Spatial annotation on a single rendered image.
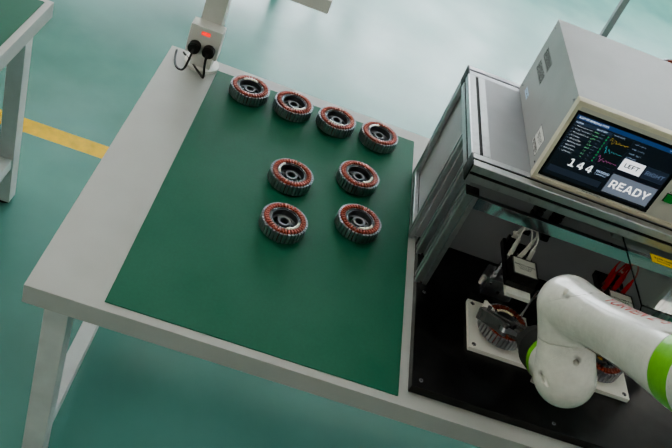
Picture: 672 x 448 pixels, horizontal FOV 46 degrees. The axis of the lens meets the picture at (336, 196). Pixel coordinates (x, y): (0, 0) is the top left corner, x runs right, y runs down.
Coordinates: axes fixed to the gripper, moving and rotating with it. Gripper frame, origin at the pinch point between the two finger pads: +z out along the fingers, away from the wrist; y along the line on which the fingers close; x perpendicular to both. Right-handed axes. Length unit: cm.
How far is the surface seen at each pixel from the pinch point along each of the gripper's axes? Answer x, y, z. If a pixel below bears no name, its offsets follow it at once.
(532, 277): 9.7, 1.1, 1.1
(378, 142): 24, -35, 52
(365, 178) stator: 14, -37, 40
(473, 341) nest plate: -7.7, -6.8, -1.5
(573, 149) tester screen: 38.8, -4.1, -6.8
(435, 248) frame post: 8.0, -20.6, 5.5
